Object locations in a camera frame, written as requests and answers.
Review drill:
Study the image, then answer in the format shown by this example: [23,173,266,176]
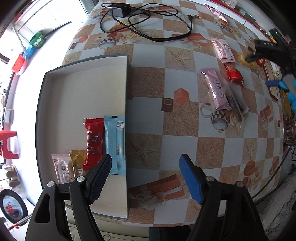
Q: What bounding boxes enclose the red foil candy packet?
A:
[224,64,244,87]

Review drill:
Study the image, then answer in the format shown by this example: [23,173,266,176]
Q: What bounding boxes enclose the long pink snack bar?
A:
[200,68,230,110]

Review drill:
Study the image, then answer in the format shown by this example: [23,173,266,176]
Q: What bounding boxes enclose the pink cranberry crisp packet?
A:
[211,38,236,63]

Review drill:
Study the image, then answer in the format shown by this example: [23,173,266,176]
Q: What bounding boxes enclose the blue gloved right hand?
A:
[280,74,296,113]

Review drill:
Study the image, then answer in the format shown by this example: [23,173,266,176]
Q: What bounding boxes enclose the brown wooden tray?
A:
[263,59,280,101]

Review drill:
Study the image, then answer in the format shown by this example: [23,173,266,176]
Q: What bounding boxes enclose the clear wrapped dark stick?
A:
[221,78,250,123]

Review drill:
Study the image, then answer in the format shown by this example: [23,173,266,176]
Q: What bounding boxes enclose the small pink snack packet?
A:
[51,154,75,184]

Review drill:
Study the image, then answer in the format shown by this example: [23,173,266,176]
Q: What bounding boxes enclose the round black framed mirror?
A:
[1,189,28,224]

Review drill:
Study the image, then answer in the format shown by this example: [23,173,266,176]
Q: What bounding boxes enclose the gold snack packet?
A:
[70,150,87,178]

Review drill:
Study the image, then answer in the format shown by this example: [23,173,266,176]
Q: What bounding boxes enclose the pink packet far edge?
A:
[205,4,227,23]

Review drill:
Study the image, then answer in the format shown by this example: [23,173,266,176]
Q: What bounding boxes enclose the red snack bar wrapper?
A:
[83,118,104,172]

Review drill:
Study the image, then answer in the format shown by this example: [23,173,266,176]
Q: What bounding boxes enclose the red plastic stool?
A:
[0,130,19,159]

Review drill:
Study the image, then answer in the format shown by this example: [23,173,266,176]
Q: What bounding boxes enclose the light blue snack bar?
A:
[104,115,126,176]

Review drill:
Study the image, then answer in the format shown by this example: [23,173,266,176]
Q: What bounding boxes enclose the white cardboard box tray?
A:
[35,53,130,220]

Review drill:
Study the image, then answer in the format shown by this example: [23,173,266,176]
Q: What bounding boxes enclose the red plastic dustpan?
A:
[11,54,28,75]

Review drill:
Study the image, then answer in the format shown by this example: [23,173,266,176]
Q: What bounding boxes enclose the black power adapter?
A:
[107,3,132,18]

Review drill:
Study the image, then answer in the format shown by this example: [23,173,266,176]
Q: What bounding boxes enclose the blue plastic dustpan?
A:
[23,45,37,59]

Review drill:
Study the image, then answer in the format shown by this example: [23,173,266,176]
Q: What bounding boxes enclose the green plastic dustpan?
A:
[29,21,72,49]

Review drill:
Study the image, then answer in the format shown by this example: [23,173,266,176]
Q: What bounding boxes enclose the black power cable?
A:
[99,2,200,43]

